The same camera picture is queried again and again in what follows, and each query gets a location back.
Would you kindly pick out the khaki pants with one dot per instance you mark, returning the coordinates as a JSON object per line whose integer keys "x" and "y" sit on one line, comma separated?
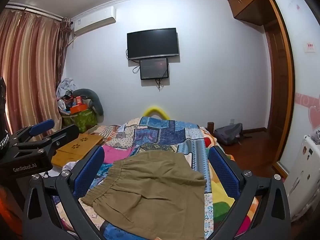
{"x": 150, "y": 192}

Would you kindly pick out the white appliance with stickers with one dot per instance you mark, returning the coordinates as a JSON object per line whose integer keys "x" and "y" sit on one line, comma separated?
{"x": 303, "y": 170}

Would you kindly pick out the orange box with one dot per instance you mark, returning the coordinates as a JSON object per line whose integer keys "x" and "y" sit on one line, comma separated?
{"x": 78, "y": 108}

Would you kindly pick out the small black wall monitor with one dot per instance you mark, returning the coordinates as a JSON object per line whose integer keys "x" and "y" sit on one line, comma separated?
{"x": 153, "y": 68}

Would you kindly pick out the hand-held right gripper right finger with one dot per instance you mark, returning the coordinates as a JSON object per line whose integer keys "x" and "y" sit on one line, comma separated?
{"x": 223, "y": 173}

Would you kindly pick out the black wall television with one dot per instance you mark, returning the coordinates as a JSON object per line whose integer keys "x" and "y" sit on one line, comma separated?
{"x": 153, "y": 43}

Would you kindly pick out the dark wooden bed post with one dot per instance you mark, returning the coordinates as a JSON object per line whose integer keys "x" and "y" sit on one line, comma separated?
{"x": 210, "y": 127}

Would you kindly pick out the small red box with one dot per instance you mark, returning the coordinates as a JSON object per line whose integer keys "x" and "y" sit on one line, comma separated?
{"x": 78, "y": 100}

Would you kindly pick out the grey plush pillow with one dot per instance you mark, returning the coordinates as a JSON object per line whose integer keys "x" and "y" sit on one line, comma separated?
{"x": 96, "y": 100}

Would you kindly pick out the pink door sticker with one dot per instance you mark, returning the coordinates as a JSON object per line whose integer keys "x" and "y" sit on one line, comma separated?
{"x": 310, "y": 47}

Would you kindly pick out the white wardrobe door pink hearts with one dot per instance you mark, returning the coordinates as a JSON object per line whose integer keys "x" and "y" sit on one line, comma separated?
{"x": 303, "y": 85}

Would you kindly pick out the dark cloth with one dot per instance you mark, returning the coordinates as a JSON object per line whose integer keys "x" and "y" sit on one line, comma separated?
{"x": 3, "y": 110}

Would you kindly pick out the wooden door frame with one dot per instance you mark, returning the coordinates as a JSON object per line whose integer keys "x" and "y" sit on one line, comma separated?
{"x": 280, "y": 92}

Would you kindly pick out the rainbow fleece blanket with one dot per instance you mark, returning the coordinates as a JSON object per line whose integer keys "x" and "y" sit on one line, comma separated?
{"x": 222, "y": 205}

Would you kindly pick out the pink cloth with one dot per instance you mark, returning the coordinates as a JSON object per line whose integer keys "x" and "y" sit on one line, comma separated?
{"x": 113, "y": 155}

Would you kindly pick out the blue patchwork blanket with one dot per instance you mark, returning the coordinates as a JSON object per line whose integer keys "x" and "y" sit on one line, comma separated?
{"x": 162, "y": 135}

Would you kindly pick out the wooden overhead cabinet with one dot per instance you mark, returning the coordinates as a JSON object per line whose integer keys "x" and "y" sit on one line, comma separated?
{"x": 246, "y": 2}

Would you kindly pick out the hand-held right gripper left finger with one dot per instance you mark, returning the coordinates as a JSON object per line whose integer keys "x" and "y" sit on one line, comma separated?
{"x": 88, "y": 173}

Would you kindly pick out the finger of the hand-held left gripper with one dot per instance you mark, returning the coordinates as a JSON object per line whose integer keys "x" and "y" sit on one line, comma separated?
{"x": 42, "y": 127}
{"x": 65, "y": 133}

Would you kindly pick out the grey backpack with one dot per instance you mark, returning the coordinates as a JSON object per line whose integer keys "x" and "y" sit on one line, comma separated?
{"x": 228, "y": 133}

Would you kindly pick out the white air conditioner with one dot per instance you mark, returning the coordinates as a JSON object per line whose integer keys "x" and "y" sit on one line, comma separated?
{"x": 93, "y": 21}

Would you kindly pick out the striped pink curtain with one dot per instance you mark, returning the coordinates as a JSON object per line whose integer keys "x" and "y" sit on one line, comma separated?
{"x": 30, "y": 67}

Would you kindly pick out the white wall socket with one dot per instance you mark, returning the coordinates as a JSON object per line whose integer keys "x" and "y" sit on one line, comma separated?
{"x": 232, "y": 121}

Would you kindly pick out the white crumpled cloth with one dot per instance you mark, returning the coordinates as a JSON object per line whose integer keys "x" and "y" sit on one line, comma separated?
{"x": 65, "y": 86}

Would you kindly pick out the yellow foam tube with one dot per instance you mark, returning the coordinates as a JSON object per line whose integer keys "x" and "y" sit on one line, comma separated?
{"x": 155, "y": 110}

